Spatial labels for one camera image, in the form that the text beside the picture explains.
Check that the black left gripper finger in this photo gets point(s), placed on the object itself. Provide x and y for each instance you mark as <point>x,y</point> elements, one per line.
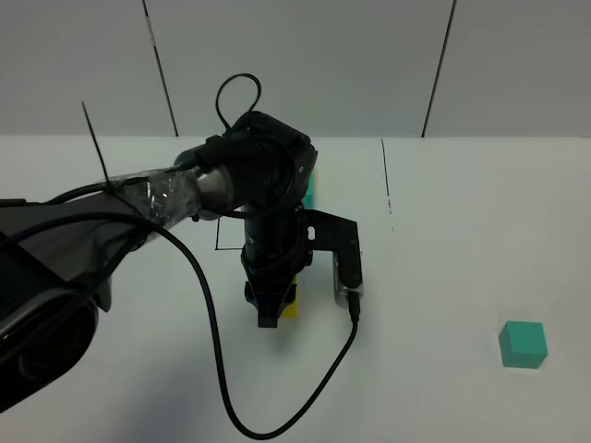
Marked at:
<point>270,298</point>

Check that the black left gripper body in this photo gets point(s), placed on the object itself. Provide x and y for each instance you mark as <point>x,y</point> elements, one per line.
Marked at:
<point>276,249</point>

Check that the yellow block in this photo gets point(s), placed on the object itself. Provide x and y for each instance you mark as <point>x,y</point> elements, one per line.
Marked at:
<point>291,311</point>

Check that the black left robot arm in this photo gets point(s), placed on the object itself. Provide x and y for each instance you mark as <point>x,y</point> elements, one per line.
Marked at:
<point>58,257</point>

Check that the teal template block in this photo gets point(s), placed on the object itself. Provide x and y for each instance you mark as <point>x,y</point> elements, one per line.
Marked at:
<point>308,199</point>

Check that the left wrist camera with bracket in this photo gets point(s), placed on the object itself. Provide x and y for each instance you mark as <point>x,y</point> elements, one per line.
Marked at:
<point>330,233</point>

